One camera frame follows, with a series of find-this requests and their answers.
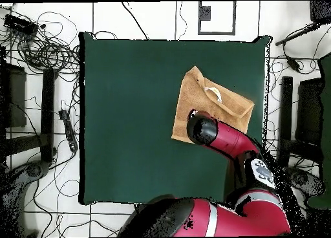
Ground tan terry towel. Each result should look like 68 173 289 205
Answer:
171 65 255 146

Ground dark green table cloth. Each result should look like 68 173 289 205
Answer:
78 31 272 206

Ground black stand bar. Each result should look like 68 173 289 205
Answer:
39 67 59 163
277 76 294 168

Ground small black power adapter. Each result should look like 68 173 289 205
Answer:
286 55 303 74

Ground black panel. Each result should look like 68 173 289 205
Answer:
0 63 27 129
295 76 327 147

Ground grey round stand base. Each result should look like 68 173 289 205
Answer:
0 160 51 237
286 166 325 199

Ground black rod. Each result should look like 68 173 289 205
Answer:
274 21 323 47

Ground green cloth sheet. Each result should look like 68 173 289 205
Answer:
306 52 331 210

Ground black power strip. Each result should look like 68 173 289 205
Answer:
58 109 79 153

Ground black box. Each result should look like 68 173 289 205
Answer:
309 0 331 25

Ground grey square floor frame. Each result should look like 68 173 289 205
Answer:
197 1 237 36

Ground tangled black cables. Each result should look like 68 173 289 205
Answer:
0 5 81 76

